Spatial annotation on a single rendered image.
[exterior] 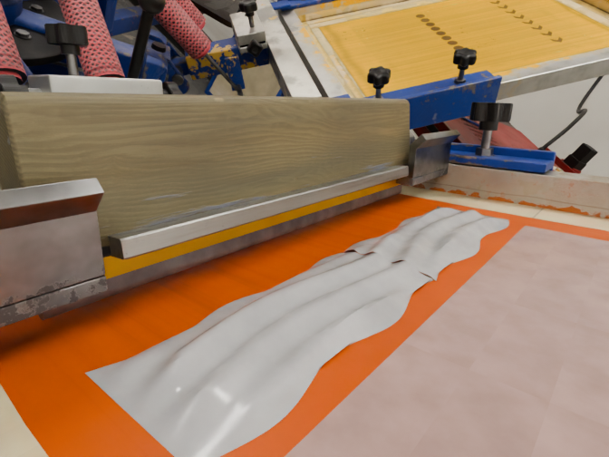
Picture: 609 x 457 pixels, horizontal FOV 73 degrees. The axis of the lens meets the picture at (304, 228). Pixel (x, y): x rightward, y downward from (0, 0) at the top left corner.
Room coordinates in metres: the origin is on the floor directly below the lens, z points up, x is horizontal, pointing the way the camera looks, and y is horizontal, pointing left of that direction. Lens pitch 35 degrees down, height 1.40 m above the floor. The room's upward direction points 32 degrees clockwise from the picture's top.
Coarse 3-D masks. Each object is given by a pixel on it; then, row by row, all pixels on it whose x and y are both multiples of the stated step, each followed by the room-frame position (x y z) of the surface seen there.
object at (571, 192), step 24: (456, 168) 0.48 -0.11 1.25; (480, 168) 0.47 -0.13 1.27; (456, 192) 0.48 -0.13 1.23; (480, 192) 0.47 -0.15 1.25; (504, 192) 0.46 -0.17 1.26; (528, 192) 0.45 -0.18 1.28; (552, 192) 0.44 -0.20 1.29; (576, 192) 0.44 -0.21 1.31; (600, 192) 0.43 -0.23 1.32; (600, 216) 0.42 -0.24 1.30
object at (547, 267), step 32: (320, 224) 0.30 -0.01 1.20; (352, 224) 0.31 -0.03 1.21; (384, 224) 0.32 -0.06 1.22; (512, 224) 0.37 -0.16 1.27; (544, 224) 0.38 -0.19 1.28; (480, 256) 0.27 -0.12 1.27; (512, 256) 0.28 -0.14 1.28; (544, 256) 0.29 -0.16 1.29; (576, 256) 0.30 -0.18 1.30; (608, 256) 0.30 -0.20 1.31; (480, 288) 0.21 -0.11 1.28; (512, 288) 0.22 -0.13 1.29; (544, 288) 0.23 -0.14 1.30; (576, 288) 0.23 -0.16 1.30; (608, 288) 0.24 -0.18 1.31; (576, 320) 0.19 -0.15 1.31; (608, 320) 0.20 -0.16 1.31
